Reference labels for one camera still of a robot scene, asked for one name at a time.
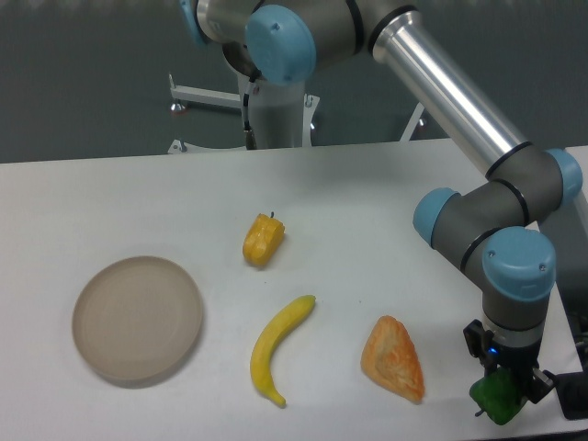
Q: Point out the orange toy pastry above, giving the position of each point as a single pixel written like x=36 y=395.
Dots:
x=390 y=360

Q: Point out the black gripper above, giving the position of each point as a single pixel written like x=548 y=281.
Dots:
x=496 y=347

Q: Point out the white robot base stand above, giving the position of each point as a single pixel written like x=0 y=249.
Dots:
x=272 y=116

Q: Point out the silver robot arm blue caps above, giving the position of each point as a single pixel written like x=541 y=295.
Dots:
x=279 y=45

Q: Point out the yellow toy pepper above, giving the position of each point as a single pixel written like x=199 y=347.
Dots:
x=262 y=240

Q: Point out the green toy pepper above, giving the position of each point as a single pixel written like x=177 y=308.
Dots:
x=498 y=396

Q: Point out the black box at table edge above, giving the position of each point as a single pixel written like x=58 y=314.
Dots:
x=572 y=394

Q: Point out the yellow toy banana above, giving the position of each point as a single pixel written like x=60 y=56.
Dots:
x=285 y=321

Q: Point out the beige round plate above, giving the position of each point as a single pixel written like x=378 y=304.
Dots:
x=137 y=321

